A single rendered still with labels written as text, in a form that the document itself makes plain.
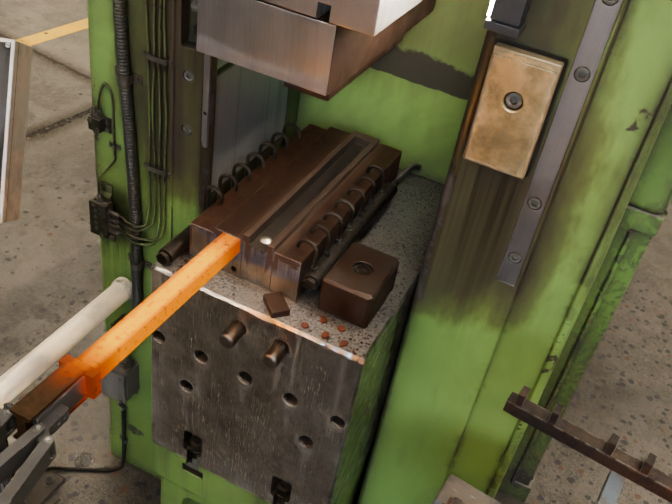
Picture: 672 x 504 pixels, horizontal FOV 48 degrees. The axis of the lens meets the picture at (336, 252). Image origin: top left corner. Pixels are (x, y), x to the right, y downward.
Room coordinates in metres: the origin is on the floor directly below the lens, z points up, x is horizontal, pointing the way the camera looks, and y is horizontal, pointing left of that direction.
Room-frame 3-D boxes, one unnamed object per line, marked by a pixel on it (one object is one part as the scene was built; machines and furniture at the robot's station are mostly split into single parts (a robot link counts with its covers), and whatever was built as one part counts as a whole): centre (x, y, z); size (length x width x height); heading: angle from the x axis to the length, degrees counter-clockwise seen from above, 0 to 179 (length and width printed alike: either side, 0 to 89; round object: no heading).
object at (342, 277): (0.93, -0.05, 0.95); 0.12 x 0.08 x 0.06; 161
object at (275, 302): (0.87, 0.08, 0.92); 0.04 x 0.03 x 0.01; 28
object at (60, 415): (0.47, 0.25, 1.06); 0.05 x 0.03 x 0.01; 160
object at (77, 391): (0.50, 0.26, 1.06); 0.07 x 0.01 x 0.03; 160
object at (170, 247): (1.11, 0.20, 0.93); 0.40 x 0.03 x 0.03; 161
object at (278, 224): (1.12, 0.05, 0.99); 0.42 x 0.05 x 0.01; 161
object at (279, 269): (1.13, 0.07, 0.96); 0.42 x 0.20 x 0.09; 161
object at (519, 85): (0.95, -0.20, 1.27); 0.09 x 0.02 x 0.17; 71
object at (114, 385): (1.16, 0.44, 0.36); 0.09 x 0.07 x 0.12; 71
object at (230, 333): (0.84, 0.14, 0.87); 0.04 x 0.03 x 0.03; 161
